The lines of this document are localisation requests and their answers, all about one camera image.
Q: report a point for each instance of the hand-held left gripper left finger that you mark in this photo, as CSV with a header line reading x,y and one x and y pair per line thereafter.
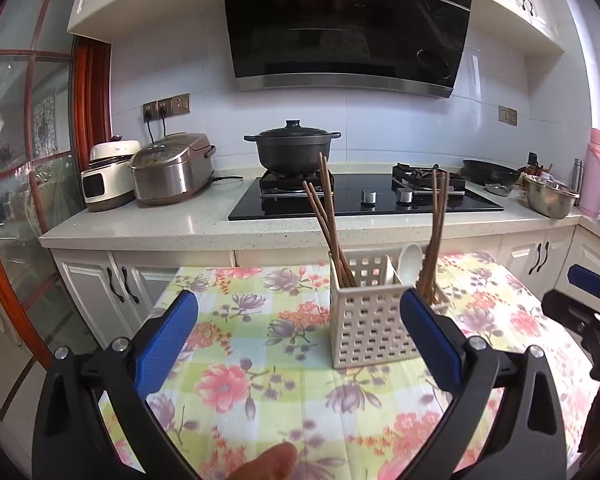
x,y
167,340

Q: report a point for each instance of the speckled kitchen countertop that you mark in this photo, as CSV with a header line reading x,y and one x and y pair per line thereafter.
x,y
155,225

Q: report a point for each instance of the black range hood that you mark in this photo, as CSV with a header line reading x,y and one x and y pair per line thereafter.
x,y
340,25

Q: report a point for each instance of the white perforated utensil basket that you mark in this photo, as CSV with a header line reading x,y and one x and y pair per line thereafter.
x,y
370,320

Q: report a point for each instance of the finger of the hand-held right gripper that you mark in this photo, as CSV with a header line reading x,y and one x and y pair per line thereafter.
x,y
587,280
580,317

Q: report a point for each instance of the wall socket panel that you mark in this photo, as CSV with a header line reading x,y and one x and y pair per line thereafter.
x,y
507,115

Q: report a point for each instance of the black glass gas cooktop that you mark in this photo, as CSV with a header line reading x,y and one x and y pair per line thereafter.
x,y
450,205

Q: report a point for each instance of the large steel bowl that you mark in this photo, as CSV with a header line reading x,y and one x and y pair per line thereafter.
x,y
550,200

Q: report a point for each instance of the floral tablecloth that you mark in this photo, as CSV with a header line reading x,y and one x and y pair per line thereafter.
x,y
260,320

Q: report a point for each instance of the slim steel bottle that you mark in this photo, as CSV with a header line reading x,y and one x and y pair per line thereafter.
x,y
578,175

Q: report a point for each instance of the white ceramic spoon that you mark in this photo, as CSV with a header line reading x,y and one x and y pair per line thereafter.
x,y
410,260

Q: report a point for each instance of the black wok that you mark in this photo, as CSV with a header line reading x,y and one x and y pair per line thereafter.
x,y
490,172

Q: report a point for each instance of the silver rice cooker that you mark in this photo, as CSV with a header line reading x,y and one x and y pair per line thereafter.
x,y
170,175

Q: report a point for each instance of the red wooden glass door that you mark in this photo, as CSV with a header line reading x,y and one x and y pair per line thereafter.
x,y
87,110

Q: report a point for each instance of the black kitchen tool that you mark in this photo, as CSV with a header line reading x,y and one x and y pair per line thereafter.
x,y
532,160

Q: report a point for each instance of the wall socket strip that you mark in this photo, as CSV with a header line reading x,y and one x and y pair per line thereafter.
x,y
180,104

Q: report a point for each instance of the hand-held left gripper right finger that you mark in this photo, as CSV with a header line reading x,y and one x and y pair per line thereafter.
x,y
432,340

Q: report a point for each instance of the small metal dish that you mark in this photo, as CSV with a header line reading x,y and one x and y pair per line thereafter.
x,y
497,189

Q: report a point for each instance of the black lidded cooking pot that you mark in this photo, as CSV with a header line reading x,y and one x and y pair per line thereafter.
x,y
292,152

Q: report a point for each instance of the pink thermos flask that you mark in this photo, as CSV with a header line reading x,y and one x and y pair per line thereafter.
x,y
592,180

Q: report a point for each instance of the white small cooker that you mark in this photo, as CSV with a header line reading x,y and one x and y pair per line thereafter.
x,y
107,180

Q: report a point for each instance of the brown wooden chopstick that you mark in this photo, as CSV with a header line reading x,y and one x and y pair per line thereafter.
x,y
443,220
334,201
321,205
429,220
330,205
438,220
434,220
324,230

